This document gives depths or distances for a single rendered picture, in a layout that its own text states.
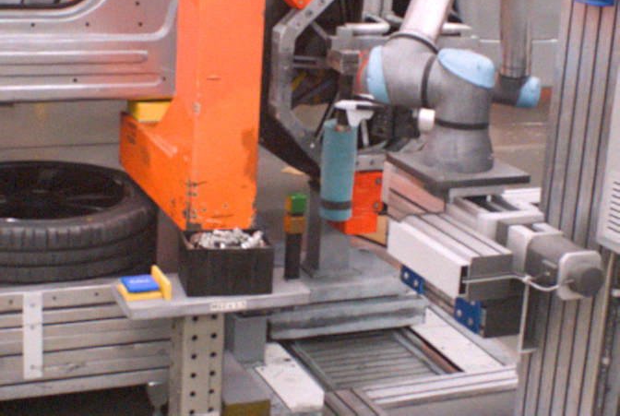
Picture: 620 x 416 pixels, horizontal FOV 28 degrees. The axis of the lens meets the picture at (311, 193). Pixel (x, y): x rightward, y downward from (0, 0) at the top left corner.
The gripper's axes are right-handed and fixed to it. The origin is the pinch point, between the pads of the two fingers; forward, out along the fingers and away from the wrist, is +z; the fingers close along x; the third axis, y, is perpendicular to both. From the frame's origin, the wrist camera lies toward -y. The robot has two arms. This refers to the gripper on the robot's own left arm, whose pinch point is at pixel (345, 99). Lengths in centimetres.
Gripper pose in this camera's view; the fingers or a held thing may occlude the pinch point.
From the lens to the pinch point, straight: 310.1
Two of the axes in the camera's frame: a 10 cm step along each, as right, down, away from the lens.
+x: 3.7, -2.4, 9.0
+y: -0.6, 9.6, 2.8
